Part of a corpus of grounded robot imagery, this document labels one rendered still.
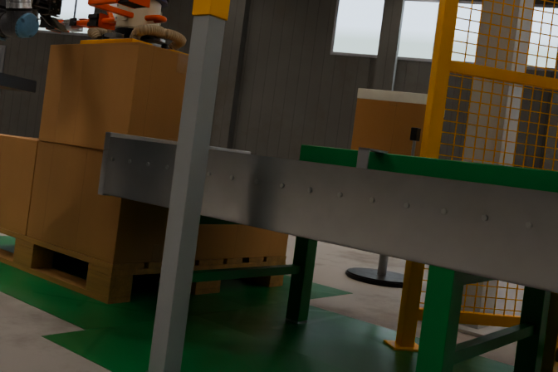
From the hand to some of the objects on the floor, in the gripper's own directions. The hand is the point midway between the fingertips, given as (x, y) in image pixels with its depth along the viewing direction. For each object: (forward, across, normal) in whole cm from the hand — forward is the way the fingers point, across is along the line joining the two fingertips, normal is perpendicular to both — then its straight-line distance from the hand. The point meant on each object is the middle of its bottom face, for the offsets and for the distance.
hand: (70, 15), depth 274 cm
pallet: (+46, -107, +3) cm, 117 cm away
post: (-34, -108, -121) cm, 166 cm away
